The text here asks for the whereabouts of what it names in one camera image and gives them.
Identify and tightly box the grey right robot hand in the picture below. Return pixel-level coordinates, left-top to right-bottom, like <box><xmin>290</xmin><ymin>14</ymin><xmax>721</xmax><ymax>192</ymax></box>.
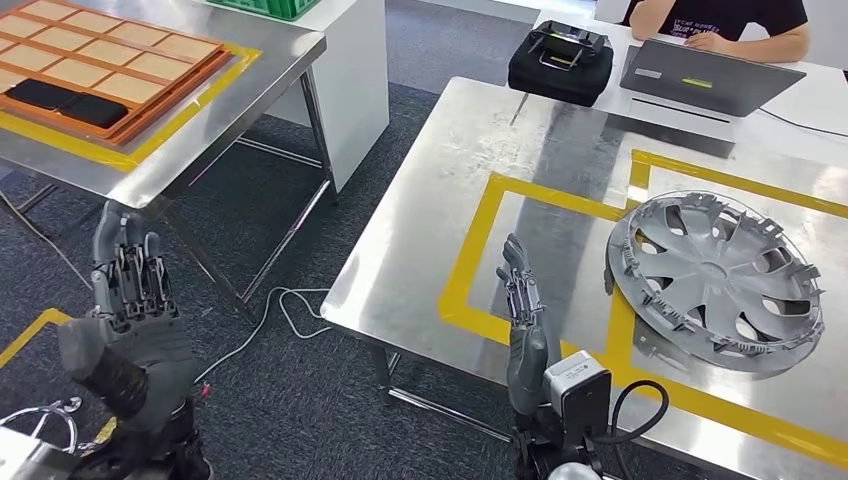
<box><xmin>496</xmin><ymin>233</ymin><xmax>564</xmax><ymax>417</ymax></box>

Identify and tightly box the orange compartment tray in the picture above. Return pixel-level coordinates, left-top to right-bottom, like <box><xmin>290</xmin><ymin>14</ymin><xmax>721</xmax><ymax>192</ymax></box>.
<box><xmin>0</xmin><ymin>0</ymin><xmax>234</xmax><ymax>148</ymax></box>

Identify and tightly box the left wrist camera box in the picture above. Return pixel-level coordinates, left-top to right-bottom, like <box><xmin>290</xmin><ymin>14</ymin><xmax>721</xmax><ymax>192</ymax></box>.
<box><xmin>0</xmin><ymin>423</ymin><xmax>71</xmax><ymax>480</ymax></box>

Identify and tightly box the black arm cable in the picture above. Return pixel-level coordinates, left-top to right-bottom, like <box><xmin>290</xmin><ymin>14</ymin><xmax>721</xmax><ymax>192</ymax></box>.
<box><xmin>589</xmin><ymin>379</ymin><xmax>670</xmax><ymax>480</ymax></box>

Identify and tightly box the grey laptop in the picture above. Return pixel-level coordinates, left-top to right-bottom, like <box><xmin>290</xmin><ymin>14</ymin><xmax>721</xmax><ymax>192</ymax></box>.
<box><xmin>619</xmin><ymin>37</ymin><xmax>808</xmax><ymax>119</ymax></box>

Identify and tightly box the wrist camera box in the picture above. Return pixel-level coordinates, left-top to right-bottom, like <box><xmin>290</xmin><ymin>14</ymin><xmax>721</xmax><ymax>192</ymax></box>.
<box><xmin>0</xmin><ymin>423</ymin><xmax>71</xmax><ymax>480</ymax></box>
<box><xmin>543</xmin><ymin>351</ymin><xmax>613</xmax><ymax>448</ymax></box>

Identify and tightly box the black flat pad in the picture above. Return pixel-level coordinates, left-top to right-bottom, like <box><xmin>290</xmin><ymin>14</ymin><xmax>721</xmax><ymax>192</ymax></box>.
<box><xmin>5</xmin><ymin>78</ymin><xmax>77</xmax><ymax>113</ymax></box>
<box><xmin>58</xmin><ymin>92</ymin><xmax>129</xmax><ymax>130</ymax></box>

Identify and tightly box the black carry bag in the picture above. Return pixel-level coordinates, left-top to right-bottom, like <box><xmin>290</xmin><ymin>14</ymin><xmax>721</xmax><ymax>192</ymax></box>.
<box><xmin>508</xmin><ymin>19</ymin><xmax>616</xmax><ymax>109</ymax></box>

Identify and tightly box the grey plastic wheel hubcap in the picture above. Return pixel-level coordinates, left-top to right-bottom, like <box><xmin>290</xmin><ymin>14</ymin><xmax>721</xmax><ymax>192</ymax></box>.
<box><xmin>604</xmin><ymin>190</ymin><xmax>826</xmax><ymax>374</ymax></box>

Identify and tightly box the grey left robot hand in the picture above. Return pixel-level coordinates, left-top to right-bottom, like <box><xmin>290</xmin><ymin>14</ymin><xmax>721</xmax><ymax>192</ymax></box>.
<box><xmin>57</xmin><ymin>200</ymin><xmax>198</xmax><ymax>432</ymax></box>

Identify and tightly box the green plastic crate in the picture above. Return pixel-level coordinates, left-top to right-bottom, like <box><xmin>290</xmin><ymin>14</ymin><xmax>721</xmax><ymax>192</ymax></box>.
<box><xmin>205</xmin><ymin>0</ymin><xmax>324</xmax><ymax>22</ymax></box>

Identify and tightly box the yellow table tape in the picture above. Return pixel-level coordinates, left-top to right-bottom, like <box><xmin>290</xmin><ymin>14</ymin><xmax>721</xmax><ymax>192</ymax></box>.
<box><xmin>0</xmin><ymin>42</ymin><xmax>263</xmax><ymax>175</ymax></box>

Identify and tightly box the person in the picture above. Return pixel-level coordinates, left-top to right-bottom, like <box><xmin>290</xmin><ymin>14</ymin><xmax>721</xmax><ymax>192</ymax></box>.
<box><xmin>622</xmin><ymin>0</ymin><xmax>811</xmax><ymax>66</ymax></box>

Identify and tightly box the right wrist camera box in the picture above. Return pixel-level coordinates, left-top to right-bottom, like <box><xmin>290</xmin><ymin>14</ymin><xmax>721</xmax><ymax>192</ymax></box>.
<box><xmin>543</xmin><ymin>351</ymin><xmax>613</xmax><ymax>448</ymax></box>

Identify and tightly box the white floor cable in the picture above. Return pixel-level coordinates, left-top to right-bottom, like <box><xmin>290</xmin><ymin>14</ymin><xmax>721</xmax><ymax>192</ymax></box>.
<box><xmin>195</xmin><ymin>286</ymin><xmax>333</xmax><ymax>386</ymax></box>

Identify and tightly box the white desk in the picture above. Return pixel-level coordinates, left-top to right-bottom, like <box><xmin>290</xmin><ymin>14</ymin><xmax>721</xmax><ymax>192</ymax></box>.
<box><xmin>533</xmin><ymin>6</ymin><xmax>848</xmax><ymax>164</ymax></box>

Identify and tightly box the steel workbench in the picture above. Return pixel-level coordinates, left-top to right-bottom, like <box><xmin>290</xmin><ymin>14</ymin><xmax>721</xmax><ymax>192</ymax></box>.
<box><xmin>319</xmin><ymin>76</ymin><xmax>848</xmax><ymax>480</ymax></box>

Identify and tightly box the black remote controller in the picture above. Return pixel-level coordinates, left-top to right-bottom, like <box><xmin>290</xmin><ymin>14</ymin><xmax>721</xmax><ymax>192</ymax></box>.
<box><xmin>526</xmin><ymin>19</ymin><xmax>607</xmax><ymax>73</ymax></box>

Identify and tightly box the steel side table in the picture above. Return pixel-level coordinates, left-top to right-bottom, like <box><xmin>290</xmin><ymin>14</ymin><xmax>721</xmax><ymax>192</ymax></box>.
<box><xmin>0</xmin><ymin>0</ymin><xmax>340</xmax><ymax>319</ymax></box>

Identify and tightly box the black desk cable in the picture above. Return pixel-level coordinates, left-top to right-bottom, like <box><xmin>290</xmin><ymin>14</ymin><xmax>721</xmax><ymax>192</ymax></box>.
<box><xmin>755</xmin><ymin>105</ymin><xmax>848</xmax><ymax>140</ymax></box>

